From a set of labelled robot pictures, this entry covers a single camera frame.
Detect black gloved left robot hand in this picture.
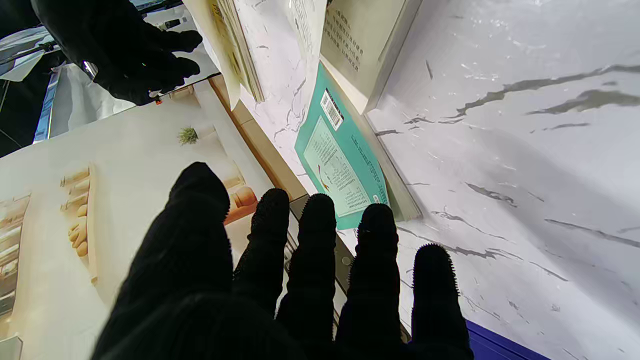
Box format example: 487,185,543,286
90,161,476,360

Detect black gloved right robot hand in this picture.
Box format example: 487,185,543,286
30,0,203,107

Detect teal cover book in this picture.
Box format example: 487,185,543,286
294,62,425,232

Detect tan kraft cover book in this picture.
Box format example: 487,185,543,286
319,0,425,115

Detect yellow and white cover book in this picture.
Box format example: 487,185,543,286
182,0,266,110

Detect blue perforated plastic file rack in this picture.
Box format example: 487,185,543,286
465,320,551,360

